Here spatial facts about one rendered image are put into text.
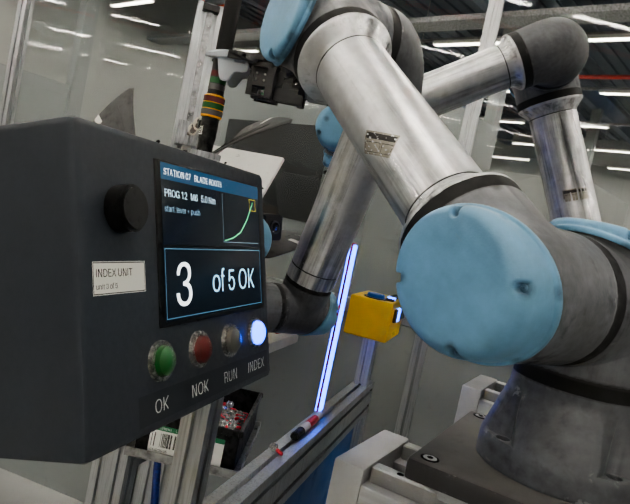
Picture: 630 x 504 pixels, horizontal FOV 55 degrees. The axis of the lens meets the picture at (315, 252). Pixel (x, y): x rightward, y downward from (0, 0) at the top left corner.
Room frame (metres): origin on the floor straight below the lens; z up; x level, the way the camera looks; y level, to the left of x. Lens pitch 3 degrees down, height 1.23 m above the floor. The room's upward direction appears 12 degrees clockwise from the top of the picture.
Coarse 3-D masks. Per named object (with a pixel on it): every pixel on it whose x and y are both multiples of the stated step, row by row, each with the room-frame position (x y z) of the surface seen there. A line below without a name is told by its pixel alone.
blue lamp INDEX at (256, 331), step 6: (252, 318) 0.52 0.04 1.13; (258, 318) 0.53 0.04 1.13; (252, 324) 0.52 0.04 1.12; (258, 324) 0.52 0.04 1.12; (252, 330) 0.51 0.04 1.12; (258, 330) 0.52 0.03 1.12; (264, 330) 0.52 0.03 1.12; (252, 336) 0.51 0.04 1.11; (258, 336) 0.52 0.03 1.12; (264, 336) 0.52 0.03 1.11; (252, 342) 0.51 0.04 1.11; (258, 342) 0.52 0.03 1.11
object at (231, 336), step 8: (224, 328) 0.47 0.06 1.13; (232, 328) 0.47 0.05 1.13; (224, 336) 0.47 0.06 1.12; (232, 336) 0.47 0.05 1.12; (240, 336) 0.48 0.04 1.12; (224, 344) 0.46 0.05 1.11; (232, 344) 0.47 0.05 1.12; (240, 344) 0.48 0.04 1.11; (224, 352) 0.47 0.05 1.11; (232, 352) 0.47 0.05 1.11
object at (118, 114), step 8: (120, 96) 1.45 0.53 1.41; (128, 96) 1.43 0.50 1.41; (112, 104) 1.45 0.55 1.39; (120, 104) 1.43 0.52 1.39; (128, 104) 1.41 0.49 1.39; (104, 112) 1.46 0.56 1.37; (112, 112) 1.43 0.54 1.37; (120, 112) 1.42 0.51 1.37; (128, 112) 1.39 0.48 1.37; (104, 120) 1.44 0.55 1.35; (112, 120) 1.42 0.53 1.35; (120, 120) 1.40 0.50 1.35; (128, 120) 1.38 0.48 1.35; (120, 128) 1.39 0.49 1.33; (128, 128) 1.37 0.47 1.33
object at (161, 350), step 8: (160, 344) 0.38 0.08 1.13; (168, 344) 0.39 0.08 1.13; (152, 352) 0.37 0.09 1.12; (160, 352) 0.37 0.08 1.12; (168, 352) 0.38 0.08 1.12; (152, 360) 0.37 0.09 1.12; (160, 360) 0.37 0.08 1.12; (168, 360) 0.38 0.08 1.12; (152, 368) 0.37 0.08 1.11; (160, 368) 0.37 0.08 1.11; (168, 368) 0.38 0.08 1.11; (152, 376) 0.37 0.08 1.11; (160, 376) 0.38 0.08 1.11; (168, 376) 0.38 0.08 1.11
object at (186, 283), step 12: (168, 252) 0.40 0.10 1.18; (180, 252) 0.41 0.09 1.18; (192, 252) 0.43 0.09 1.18; (168, 264) 0.40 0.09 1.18; (180, 264) 0.41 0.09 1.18; (192, 264) 0.43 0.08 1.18; (168, 276) 0.40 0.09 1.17; (180, 276) 0.41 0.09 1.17; (192, 276) 0.43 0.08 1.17; (168, 288) 0.40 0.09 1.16; (180, 288) 0.41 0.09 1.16; (192, 288) 0.43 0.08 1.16; (168, 300) 0.39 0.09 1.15; (180, 300) 0.41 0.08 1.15; (192, 300) 0.42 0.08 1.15; (168, 312) 0.39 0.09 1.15; (180, 312) 0.41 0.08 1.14; (192, 312) 0.42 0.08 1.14
